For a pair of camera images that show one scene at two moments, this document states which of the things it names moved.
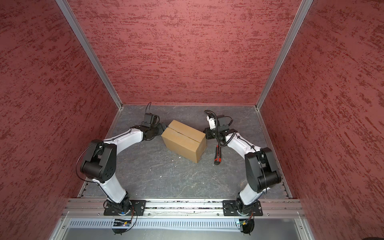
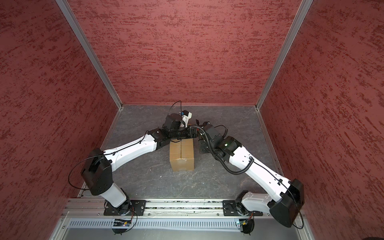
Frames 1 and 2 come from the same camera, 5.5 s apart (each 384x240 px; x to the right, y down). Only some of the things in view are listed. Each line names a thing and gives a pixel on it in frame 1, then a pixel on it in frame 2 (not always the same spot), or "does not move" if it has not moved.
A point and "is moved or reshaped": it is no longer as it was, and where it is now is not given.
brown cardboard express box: [185, 141] is moved or reshaped
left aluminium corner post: [73, 19] does not move
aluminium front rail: [95, 207] does not move
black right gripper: [207, 133] to [201, 145]
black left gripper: [160, 126] to [193, 134]
